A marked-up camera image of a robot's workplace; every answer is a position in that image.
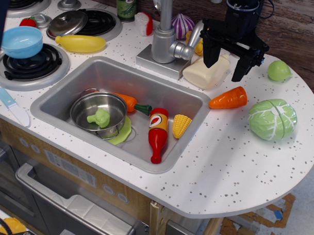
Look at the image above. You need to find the stove burner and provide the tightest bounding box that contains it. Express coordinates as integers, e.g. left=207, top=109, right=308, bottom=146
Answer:
left=0, top=44, right=70, bottom=92
left=6, top=0, right=51, bottom=18
left=46, top=7, right=123, bottom=43

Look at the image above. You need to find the small steel pan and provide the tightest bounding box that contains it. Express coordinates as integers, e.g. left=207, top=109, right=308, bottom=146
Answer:
left=70, top=88, right=127, bottom=140

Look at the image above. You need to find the orange toy carrot in sink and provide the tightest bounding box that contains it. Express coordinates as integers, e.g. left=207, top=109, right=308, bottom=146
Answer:
left=93, top=90, right=153, bottom=116

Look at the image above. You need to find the light blue toy bowl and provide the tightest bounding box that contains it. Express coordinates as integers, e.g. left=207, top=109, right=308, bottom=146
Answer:
left=1, top=26, right=43, bottom=59

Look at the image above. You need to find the green toy broccoli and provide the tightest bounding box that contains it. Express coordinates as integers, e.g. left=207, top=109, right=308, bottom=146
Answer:
left=86, top=108, right=111, bottom=128

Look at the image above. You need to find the red white toy radish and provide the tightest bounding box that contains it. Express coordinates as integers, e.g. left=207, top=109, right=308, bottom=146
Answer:
left=134, top=12, right=153, bottom=36

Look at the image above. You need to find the grey stove knob upper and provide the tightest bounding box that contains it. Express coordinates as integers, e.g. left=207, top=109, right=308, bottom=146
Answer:
left=57, top=0, right=81, bottom=11

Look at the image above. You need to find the back left stove burner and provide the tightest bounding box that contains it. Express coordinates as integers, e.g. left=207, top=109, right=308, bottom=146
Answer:
left=6, top=0, right=51, bottom=18

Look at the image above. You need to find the grey toy oven door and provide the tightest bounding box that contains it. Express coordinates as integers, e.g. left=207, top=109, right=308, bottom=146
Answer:
left=15, top=163, right=149, bottom=235

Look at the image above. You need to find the purple toy onion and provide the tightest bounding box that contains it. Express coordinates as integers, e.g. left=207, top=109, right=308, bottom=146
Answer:
left=171, top=13, right=195, bottom=39

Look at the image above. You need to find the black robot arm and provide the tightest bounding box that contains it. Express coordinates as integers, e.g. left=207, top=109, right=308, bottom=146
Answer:
left=200, top=0, right=271, bottom=82

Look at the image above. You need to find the yellow toy pepper piece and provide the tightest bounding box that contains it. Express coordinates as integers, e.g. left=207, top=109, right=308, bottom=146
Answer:
left=186, top=30, right=204, bottom=56

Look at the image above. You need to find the green toy cabbage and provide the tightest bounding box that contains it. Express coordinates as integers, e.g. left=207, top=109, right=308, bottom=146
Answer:
left=247, top=98, right=298, bottom=141

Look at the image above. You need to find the blue white toy knife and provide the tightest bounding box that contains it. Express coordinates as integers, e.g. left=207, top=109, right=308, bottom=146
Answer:
left=0, top=87, right=30, bottom=127

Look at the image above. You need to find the front left stove burner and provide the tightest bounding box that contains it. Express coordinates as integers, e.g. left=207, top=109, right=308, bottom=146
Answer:
left=0, top=44, right=70, bottom=92

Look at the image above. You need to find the silver toy faucet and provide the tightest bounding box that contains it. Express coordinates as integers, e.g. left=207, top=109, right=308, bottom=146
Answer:
left=136, top=0, right=204, bottom=80

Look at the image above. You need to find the yellow toy on floor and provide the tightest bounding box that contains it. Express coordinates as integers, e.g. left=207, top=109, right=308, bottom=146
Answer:
left=3, top=217, right=27, bottom=234

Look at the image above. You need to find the cream toy mayonnaise bottle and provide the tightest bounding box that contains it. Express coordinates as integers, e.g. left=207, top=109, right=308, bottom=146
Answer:
left=183, top=54, right=230, bottom=89

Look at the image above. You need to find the green toy lime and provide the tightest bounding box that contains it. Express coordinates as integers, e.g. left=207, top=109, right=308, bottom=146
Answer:
left=268, top=60, right=293, bottom=81

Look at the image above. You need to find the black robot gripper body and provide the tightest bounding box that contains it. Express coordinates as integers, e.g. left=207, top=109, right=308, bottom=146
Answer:
left=200, top=18, right=269, bottom=66

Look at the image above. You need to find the back right stove burner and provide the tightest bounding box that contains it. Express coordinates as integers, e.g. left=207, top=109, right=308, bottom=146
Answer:
left=46, top=7, right=123, bottom=43

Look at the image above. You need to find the orange toy carrot piece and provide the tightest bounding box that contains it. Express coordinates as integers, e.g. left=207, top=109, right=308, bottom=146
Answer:
left=208, top=87, right=248, bottom=109

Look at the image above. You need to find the red toy tomato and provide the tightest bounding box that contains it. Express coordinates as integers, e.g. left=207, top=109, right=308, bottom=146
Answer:
left=20, top=16, right=38, bottom=28

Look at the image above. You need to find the light green toy plate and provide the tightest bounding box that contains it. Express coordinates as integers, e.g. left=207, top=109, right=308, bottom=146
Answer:
left=107, top=116, right=132, bottom=145

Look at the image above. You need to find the green toy can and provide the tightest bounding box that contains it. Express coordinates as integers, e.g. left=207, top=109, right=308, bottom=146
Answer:
left=116, top=0, right=137, bottom=22

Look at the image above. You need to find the grey stove knob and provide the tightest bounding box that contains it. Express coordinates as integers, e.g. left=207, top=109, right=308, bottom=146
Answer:
left=32, top=13, right=52, bottom=29
left=57, top=0, right=81, bottom=11

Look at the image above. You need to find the yellow toy corn piece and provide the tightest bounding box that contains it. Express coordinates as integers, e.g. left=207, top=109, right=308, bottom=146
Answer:
left=172, top=114, right=192, bottom=139

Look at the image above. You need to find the steel pot lid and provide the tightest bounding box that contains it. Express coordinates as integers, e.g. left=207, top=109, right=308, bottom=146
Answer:
left=47, top=10, right=88, bottom=38

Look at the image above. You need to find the yellow toy banana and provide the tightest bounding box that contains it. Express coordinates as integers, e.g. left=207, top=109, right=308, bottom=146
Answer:
left=55, top=35, right=107, bottom=53

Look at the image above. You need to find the grey toy sink basin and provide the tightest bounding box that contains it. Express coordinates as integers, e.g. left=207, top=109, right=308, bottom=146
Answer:
left=30, top=57, right=210, bottom=173

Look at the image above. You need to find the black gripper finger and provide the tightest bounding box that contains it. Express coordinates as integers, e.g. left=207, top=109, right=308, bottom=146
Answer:
left=232, top=49, right=260, bottom=82
left=203, top=37, right=221, bottom=68

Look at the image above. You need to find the red toy ketchup bottle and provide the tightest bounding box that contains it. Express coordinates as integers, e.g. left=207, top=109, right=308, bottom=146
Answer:
left=148, top=108, right=169, bottom=164

